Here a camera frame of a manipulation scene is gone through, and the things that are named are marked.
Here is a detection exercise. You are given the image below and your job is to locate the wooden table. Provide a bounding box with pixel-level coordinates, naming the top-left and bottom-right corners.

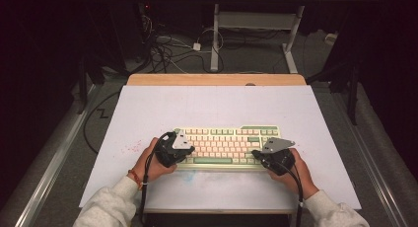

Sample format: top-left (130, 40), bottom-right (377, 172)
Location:
top-left (114, 73), bottom-right (323, 215)

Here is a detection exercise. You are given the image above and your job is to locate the aluminium rail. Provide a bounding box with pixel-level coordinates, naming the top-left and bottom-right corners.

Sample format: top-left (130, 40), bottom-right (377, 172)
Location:
top-left (13, 83), bottom-right (103, 227)
top-left (331, 88), bottom-right (410, 227)

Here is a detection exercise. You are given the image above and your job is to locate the left hand-held gripper cable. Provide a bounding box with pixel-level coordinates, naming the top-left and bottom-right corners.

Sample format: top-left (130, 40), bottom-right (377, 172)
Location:
top-left (139, 131), bottom-right (175, 225)

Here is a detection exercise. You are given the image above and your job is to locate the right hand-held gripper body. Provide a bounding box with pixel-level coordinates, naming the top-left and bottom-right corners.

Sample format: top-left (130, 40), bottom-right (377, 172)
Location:
top-left (260, 137), bottom-right (296, 177)

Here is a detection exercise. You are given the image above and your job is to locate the person's left hand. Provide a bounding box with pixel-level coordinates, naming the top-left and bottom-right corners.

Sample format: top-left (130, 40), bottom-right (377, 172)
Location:
top-left (131, 137), bottom-right (178, 184)

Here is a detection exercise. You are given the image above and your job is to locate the bundle of floor cables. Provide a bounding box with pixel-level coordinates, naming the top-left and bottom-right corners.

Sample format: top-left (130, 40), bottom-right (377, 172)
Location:
top-left (139, 14), bottom-right (228, 74)

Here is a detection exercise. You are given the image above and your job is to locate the hand-held gripper cable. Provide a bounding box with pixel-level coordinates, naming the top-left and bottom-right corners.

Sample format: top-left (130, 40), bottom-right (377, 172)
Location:
top-left (279, 161), bottom-right (305, 227)
top-left (139, 131), bottom-right (175, 225)

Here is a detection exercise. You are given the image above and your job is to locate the white metal desk frame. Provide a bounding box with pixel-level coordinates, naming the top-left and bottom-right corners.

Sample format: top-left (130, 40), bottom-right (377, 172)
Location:
top-left (198, 0), bottom-right (349, 74)

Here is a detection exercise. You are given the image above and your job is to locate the black floor cable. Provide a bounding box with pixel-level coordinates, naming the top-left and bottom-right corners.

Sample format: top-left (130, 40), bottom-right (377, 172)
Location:
top-left (82, 90), bottom-right (121, 155)

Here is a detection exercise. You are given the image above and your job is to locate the black stand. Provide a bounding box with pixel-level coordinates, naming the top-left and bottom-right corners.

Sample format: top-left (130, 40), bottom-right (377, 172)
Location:
top-left (307, 55), bottom-right (360, 126)
top-left (77, 55), bottom-right (106, 115)

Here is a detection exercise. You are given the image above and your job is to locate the white board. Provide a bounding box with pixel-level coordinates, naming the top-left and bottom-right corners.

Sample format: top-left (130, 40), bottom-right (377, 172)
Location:
top-left (78, 84), bottom-right (363, 211)

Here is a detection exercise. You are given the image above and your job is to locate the right hand-held gripper cable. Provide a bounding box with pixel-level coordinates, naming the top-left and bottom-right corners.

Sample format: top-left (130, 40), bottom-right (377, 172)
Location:
top-left (279, 161), bottom-right (305, 227)

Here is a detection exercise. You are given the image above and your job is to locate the orange bead bracelet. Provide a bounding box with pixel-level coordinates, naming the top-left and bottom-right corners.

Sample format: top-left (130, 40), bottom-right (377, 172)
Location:
top-left (127, 169), bottom-right (144, 190)

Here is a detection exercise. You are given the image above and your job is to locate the person's right hand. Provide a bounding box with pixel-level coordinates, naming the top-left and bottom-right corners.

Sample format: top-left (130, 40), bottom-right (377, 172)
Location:
top-left (266, 147), bottom-right (319, 200)

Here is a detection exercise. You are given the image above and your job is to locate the cream pink green keyboard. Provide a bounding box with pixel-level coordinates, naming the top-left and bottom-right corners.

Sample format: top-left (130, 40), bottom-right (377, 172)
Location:
top-left (174, 124), bottom-right (283, 173)

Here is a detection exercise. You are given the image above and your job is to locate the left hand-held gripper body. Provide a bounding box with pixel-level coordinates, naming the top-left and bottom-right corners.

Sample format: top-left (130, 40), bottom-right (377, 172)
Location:
top-left (154, 129), bottom-right (193, 169)

